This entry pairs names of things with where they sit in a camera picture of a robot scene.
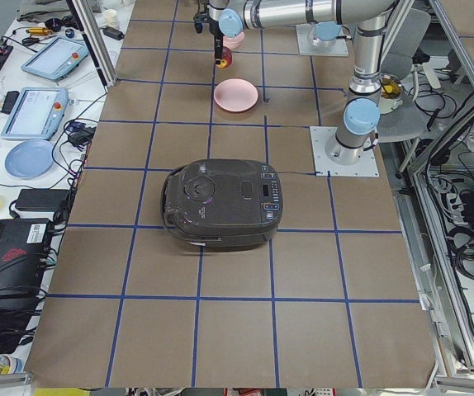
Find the blue teach pendant far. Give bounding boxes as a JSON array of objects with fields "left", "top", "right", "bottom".
[{"left": 21, "top": 37, "right": 89, "bottom": 81}]

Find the grey office chair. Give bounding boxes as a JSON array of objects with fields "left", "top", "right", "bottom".
[{"left": 377, "top": 8, "right": 430, "bottom": 144}]

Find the dark grey rice cooker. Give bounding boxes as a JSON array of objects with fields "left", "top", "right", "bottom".
[{"left": 160, "top": 158, "right": 283, "bottom": 248}]

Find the blue teach pendant near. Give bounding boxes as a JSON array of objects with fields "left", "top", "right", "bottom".
[{"left": 0, "top": 87, "right": 69, "bottom": 140}]

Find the blue teach pendant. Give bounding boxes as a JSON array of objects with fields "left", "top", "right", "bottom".
[
  {"left": 0, "top": 87, "right": 69, "bottom": 140},
  {"left": 21, "top": 37, "right": 89, "bottom": 81}
]

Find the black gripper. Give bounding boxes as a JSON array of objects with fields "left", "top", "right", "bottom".
[{"left": 193, "top": 9, "right": 223, "bottom": 64}]

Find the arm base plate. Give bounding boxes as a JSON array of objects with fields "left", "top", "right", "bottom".
[
  {"left": 296, "top": 21, "right": 348, "bottom": 57},
  {"left": 310, "top": 126, "right": 379, "bottom": 177}
]

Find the pink bowl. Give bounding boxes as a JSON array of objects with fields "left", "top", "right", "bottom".
[{"left": 223, "top": 31, "right": 245, "bottom": 50}]

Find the red apple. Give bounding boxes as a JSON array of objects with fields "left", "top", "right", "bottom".
[{"left": 216, "top": 47, "right": 233, "bottom": 69}]

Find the blue plate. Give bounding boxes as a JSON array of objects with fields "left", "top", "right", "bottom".
[{"left": 4, "top": 139, "right": 54, "bottom": 179}]

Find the pink plate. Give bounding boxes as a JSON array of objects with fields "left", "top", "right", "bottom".
[{"left": 213, "top": 78, "right": 258, "bottom": 113}]

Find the black computer box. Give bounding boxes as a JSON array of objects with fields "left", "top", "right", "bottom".
[{"left": 0, "top": 218, "right": 53, "bottom": 295}]

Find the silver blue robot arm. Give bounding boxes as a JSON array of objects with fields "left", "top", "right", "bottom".
[{"left": 192, "top": 1, "right": 396, "bottom": 166}]

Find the aluminium frame post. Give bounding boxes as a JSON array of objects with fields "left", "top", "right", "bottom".
[{"left": 66, "top": 0, "right": 116, "bottom": 88}]

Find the black power brick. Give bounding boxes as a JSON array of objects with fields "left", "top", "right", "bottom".
[{"left": 14, "top": 189, "right": 69, "bottom": 212}]

